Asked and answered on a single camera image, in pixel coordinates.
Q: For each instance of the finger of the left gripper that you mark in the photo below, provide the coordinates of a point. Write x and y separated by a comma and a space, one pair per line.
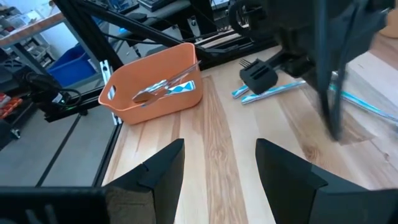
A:
323, 81
345, 87

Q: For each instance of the blue storage bin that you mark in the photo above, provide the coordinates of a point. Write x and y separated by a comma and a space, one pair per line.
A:
71, 68

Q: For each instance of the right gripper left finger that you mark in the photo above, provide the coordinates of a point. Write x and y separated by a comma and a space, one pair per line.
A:
161, 186

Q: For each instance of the orange plastic bin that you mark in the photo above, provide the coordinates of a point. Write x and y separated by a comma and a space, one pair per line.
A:
161, 109

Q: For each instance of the black aluminium table frame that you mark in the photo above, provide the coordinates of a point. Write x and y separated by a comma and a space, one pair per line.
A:
93, 37

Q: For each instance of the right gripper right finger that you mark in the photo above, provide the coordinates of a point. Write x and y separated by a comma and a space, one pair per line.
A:
289, 186

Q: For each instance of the black power box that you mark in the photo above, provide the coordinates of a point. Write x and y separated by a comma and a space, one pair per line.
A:
46, 96

